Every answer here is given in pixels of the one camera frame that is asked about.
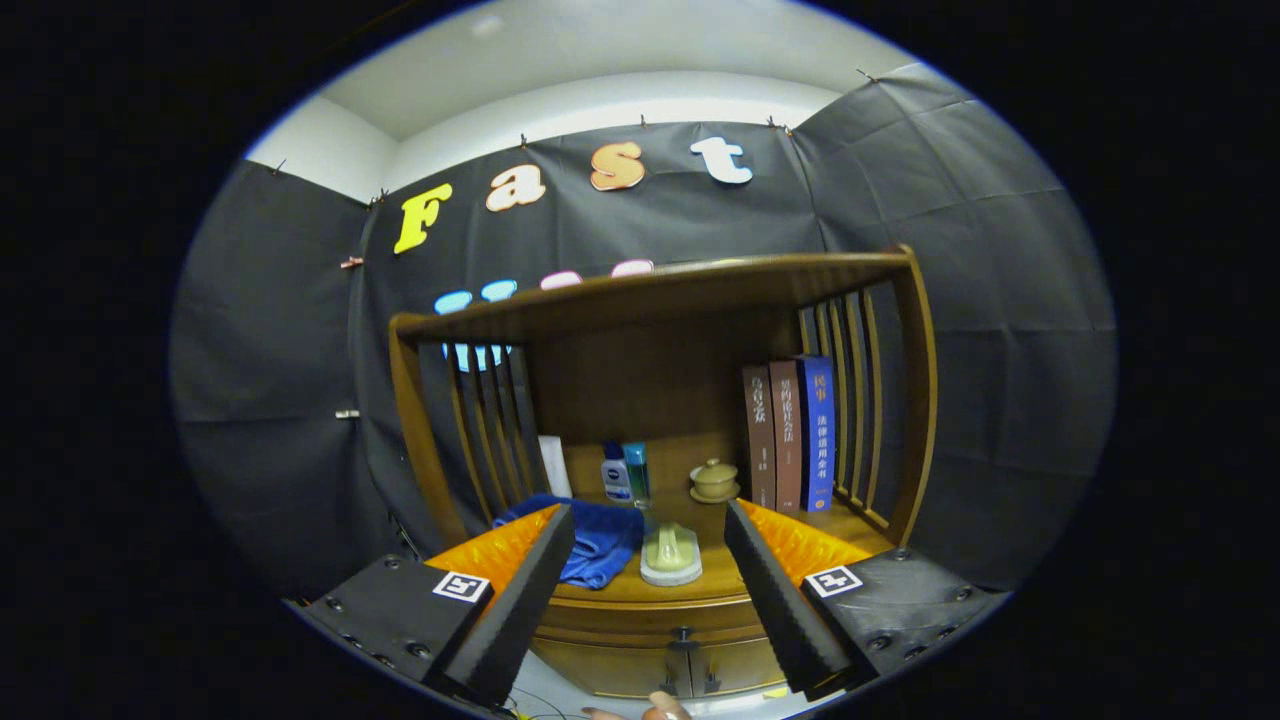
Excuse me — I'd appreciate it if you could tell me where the blue book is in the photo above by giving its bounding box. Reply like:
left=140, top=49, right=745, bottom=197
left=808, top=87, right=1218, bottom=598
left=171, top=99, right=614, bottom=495
left=796, top=355, right=837, bottom=514

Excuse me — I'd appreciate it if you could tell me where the white tube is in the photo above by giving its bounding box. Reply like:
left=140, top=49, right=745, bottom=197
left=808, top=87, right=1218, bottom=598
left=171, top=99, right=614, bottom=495
left=537, top=435, right=573, bottom=499

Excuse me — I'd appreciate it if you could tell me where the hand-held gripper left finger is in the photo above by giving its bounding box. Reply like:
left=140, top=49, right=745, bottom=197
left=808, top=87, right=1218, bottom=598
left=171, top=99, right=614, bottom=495
left=295, top=503, right=578, bottom=709

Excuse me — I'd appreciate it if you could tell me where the white bottle with blue cap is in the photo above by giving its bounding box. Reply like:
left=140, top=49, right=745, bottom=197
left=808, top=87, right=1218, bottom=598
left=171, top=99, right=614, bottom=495
left=600, top=441, right=633, bottom=503

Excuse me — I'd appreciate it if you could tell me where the wooden countertop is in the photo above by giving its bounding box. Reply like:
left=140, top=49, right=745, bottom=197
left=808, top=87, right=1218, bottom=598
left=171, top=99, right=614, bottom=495
left=540, top=495, right=896, bottom=604

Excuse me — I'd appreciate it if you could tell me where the wooden cabinet door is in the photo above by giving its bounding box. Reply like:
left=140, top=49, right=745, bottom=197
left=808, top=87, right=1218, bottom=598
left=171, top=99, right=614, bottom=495
left=530, top=640, right=693, bottom=699
left=690, top=638, right=786, bottom=696

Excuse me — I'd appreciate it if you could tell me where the beige lidded tea cup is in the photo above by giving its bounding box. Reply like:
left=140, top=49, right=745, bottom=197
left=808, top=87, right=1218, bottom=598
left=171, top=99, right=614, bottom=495
left=689, top=458, right=742, bottom=505

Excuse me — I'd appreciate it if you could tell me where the yellow-green scrub brush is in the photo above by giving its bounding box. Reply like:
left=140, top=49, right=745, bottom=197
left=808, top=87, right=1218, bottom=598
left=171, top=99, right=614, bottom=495
left=640, top=520, right=704, bottom=588

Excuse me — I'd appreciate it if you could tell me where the wooden cabinet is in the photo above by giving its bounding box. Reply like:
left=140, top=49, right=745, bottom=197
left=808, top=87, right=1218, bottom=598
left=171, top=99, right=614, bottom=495
left=388, top=245, right=941, bottom=701

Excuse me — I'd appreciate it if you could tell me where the wooden drawer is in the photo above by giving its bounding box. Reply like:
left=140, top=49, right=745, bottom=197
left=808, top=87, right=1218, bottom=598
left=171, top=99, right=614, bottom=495
left=533, top=597, right=771, bottom=656

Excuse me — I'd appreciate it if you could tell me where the blue towel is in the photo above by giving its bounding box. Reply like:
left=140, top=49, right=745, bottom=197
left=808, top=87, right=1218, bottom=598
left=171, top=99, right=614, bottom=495
left=493, top=493, right=646, bottom=591

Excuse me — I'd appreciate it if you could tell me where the teal clear bottle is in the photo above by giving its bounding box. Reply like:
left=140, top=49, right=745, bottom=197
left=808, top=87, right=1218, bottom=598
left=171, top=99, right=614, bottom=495
left=623, top=442, right=653, bottom=509

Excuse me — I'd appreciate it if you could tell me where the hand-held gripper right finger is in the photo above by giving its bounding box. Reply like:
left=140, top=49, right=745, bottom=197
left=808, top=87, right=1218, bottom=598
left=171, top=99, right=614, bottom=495
left=724, top=498, right=1009, bottom=701

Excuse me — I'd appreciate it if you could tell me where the reddish brown book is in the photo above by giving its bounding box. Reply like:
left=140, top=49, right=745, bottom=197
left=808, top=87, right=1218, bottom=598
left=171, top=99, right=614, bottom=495
left=768, top=360, right=804, bottom=515

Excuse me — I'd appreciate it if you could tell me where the dark brown book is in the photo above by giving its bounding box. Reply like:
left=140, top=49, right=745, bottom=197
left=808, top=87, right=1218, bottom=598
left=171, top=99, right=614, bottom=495
left=741, top=364, right=778, bottom=511

